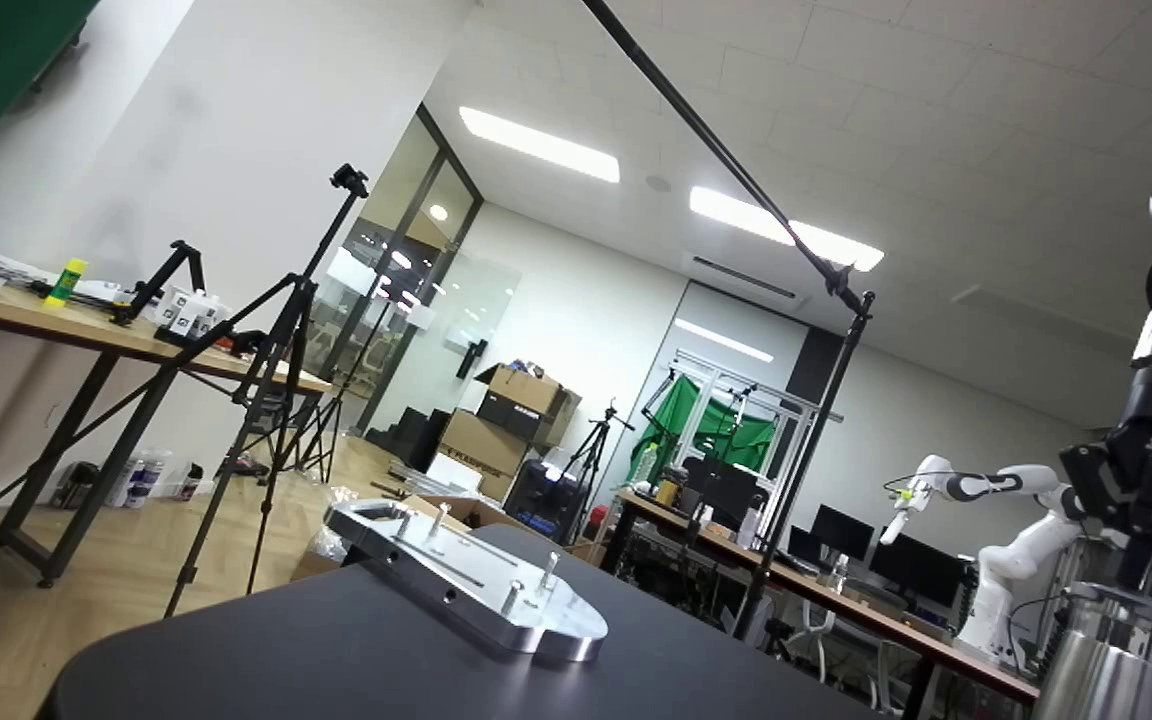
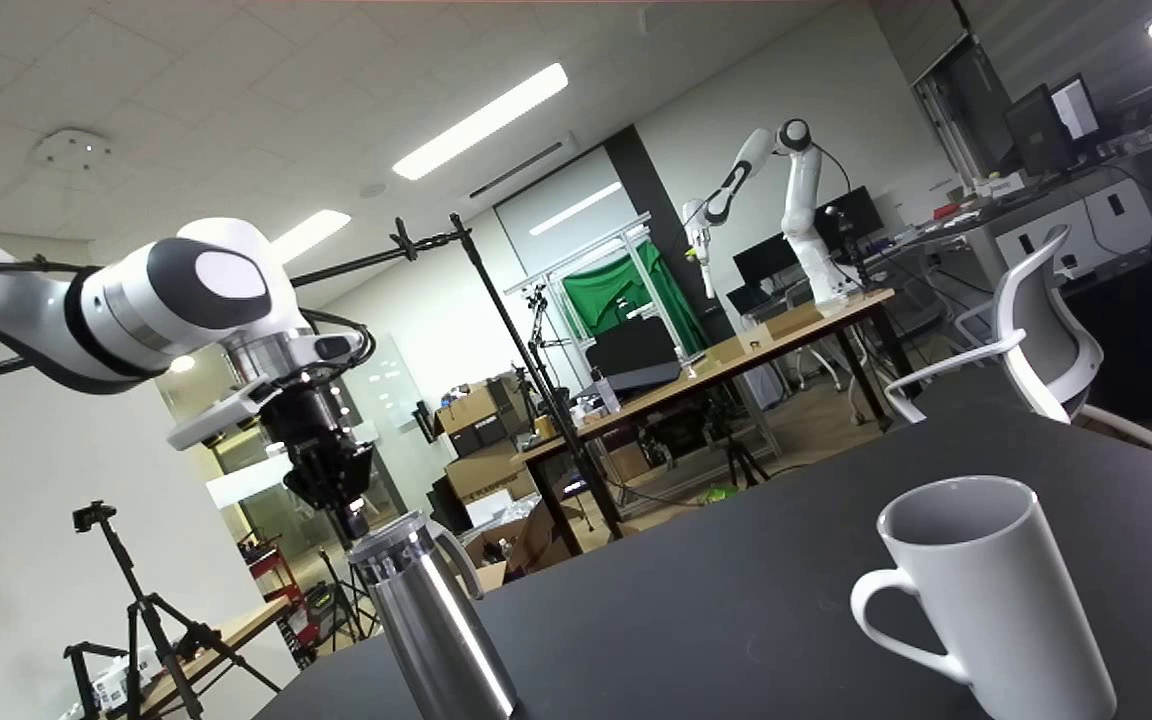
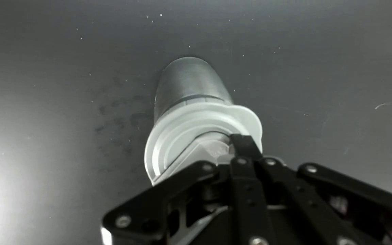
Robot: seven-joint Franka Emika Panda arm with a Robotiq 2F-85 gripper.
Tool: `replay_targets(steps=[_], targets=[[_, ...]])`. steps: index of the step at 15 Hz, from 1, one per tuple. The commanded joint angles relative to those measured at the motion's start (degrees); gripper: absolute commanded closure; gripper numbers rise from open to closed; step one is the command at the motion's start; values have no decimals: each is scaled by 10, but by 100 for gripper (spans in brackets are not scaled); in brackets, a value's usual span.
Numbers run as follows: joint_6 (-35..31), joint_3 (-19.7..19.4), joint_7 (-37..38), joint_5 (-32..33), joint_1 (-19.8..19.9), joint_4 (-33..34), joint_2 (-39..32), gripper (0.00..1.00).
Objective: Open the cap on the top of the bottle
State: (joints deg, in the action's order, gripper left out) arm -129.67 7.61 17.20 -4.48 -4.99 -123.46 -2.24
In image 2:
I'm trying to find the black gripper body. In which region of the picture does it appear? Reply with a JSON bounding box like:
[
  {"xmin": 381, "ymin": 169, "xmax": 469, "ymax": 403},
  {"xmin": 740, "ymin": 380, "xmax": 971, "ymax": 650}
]
[{"xmin": 252, "ymin": 374, "xmax": 381, "ymax": 524}]

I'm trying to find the silver metal cup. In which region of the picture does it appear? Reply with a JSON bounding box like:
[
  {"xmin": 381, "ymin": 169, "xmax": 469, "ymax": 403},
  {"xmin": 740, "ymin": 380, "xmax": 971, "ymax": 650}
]
[{"xmin": 344, "ymin": 513, "xmax": 525, "ymax": 720}]

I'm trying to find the cardboard box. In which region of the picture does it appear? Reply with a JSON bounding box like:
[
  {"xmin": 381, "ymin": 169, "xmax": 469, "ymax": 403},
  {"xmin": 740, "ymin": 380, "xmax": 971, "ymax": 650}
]
[
  {"xmin": 432, "ymin": 380, "xmax": 537, "ymax": 446},
  {"xmin": 444, "ymin": 446, "xmax": 537, "ymax": 507}
]

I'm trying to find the long ceiling light panel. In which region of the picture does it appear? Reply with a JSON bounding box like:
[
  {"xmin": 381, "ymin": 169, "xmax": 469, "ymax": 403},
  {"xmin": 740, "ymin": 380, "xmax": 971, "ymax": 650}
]
[
  {"xmin": 264, "ymin": 205, "xmax": 358, "ymax": 271},
  {"xmin": 387, "ymin": 60, "xmax": 577, "ymax": 184}
]

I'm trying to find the green screen backdrop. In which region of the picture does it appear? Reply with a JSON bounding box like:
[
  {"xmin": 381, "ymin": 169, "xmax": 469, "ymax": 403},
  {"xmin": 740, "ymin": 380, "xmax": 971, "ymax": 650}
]
[{"xmin": 558, "ymin": 242, "xmax": 707, "ymax": 361}]

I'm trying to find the round ceiling smoke detector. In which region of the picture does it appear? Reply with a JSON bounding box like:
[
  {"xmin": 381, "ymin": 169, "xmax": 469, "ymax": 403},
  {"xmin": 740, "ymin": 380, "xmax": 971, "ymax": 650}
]
[{"xmin": 32, "ymin": 124, "xmax": 120, "ymax": 181}]

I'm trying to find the long wooden table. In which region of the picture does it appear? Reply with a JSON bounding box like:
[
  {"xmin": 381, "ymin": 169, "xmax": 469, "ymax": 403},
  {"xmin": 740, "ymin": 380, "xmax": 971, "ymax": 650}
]
[{"xmin": 522, "ymin": 285, "xmax": 906, "ymax": 554}]

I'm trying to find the white ceramic mug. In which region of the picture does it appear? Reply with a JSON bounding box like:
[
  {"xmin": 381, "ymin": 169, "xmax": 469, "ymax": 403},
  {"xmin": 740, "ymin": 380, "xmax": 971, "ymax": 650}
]
[{"xmin": 850, "ymin": 474, "xmax": 1120, "ymax": 720}]

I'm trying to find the white office chair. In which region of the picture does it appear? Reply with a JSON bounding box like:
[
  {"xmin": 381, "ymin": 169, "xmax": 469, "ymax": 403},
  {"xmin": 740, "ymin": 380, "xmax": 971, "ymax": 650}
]
[{"xmin": 879, "ymin": 227, "xmax": 1152, "ymax": 470}]

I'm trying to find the dark computer monitor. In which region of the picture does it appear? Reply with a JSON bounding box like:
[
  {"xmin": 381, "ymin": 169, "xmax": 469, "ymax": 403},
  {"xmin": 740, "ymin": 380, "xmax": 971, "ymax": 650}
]
[{"xmin": 999, "ymin": 83, "xmax": 1075, "ymax": 181}]

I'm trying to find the white drawer cabinet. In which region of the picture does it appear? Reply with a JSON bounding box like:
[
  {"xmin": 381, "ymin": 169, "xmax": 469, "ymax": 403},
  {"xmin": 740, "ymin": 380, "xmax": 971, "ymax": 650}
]
[{"xmin": 992, "ymin": 177, "xmax": 1152, "ymax": 282}]

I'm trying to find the lit computer monitor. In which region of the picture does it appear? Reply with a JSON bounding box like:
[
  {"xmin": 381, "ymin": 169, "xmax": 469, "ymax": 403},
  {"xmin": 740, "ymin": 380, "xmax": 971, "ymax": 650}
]
[{"xmin": 1047, "ymin": 72, "xmax": 1110, "ymax": 150}]

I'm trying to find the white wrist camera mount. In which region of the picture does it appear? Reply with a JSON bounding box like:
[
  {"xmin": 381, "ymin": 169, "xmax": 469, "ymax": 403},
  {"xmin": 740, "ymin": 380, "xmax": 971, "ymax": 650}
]
[{"xmin": 164, "ymin": 377, "xmax": 304, "ymax": 458}]

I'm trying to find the black tripod with camera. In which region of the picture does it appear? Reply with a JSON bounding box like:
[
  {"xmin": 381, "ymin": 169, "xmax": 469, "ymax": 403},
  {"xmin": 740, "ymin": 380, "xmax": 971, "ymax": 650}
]
[{"xmin": 62, "ymin": 498, "xmax": 288, "ymax": 720}]

